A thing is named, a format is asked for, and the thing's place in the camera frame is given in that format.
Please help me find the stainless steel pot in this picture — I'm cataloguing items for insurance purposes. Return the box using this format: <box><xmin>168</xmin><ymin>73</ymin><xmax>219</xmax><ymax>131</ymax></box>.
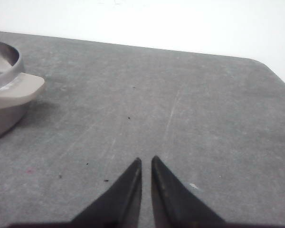
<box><xmin>0</xmin><ymin>42</ymin><xmax>45</xmax><ymax>137</ymax></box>

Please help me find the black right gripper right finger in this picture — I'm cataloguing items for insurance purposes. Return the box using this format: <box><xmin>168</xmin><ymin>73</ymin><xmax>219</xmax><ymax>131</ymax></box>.
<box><xmin>151</xmin><ymin>155</ymin><xmax>228</xmax><ymax>228</ymax></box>

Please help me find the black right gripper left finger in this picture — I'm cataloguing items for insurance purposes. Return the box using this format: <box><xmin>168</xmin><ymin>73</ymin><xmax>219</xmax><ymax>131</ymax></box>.
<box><xmin>72</xmin><ymin>157</ymin><xmax>143</xmax><ymax>228</ymax></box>

